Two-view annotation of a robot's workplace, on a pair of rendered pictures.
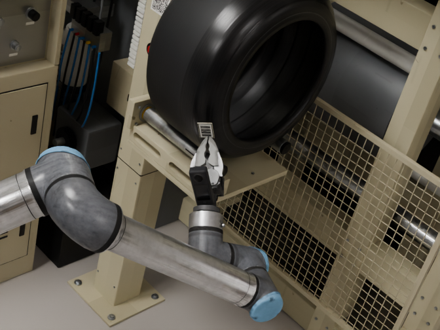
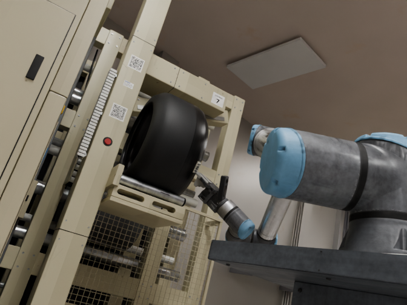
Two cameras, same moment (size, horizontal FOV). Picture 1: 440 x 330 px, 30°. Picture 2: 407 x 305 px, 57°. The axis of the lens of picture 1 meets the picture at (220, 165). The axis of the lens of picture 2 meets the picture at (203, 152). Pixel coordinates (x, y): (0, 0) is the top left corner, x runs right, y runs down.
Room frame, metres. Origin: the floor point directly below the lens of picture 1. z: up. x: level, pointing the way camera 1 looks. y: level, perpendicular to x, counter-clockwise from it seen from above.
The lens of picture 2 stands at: (1.08, 1.58, 0.48)
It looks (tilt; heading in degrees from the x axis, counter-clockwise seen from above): 21 degrees up; 298
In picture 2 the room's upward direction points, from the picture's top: 15 degrees clockwise
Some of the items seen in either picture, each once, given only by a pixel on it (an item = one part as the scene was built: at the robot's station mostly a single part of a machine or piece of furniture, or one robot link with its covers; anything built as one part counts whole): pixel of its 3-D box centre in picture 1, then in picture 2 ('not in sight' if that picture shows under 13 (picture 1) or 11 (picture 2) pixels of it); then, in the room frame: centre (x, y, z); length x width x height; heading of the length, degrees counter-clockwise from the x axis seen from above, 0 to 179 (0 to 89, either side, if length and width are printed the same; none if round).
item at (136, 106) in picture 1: (178, 101); (107, 181); (2.28, 0.18, 0.90); 0.40 x 0.03 x 0.10; 142
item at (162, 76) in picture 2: not in sight; (178, 89); (2.33, -0.24, 1.71); 0.61 x 0.25 x 0.15; 52
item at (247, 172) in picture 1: (208, 156); (134, 213); (2.17, 0.04, 0.80); 0.37 x 0.36 x 0.02; 142
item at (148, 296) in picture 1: (116, 289); not in sight; (2.31, 0.26, 0.01); 0.27 x 0.27 x 0.02; 52
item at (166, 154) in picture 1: (177, 158); (146, 203); (2.06, 0.13, 0.84); 0.36 x 0.09 x 0.06; 52
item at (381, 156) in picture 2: not in sight; (383, 180); (1.08, 0.73, 0.81); 0.17 x 0.15 x 0.18; 27
